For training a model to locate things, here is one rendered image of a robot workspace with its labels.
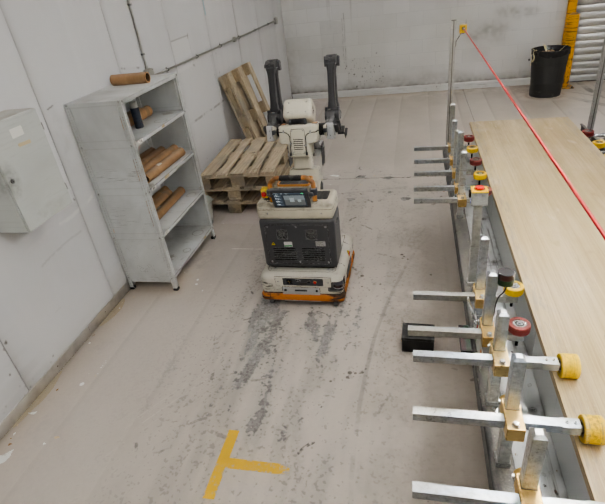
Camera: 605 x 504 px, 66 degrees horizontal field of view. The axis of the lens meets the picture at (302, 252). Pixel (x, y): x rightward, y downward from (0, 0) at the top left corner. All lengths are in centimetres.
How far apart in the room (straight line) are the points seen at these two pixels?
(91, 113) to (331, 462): 269
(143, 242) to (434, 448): 257
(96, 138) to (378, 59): 658
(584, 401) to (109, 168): 318
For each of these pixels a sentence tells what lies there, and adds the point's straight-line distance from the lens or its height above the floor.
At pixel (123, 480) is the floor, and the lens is 286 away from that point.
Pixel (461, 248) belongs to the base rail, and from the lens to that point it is 282.
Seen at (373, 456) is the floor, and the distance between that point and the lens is 263.
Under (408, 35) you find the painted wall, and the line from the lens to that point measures 930.
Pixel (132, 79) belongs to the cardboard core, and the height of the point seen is 159.
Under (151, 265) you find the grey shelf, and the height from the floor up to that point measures 25.
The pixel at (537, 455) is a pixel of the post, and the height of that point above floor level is 110.
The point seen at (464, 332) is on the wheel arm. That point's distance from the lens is 198.
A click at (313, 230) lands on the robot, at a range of 325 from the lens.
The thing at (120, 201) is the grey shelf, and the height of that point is 82.
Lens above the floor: 214
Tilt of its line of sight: 31 degrees down
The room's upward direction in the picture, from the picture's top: 7 degrees counter-clockwise
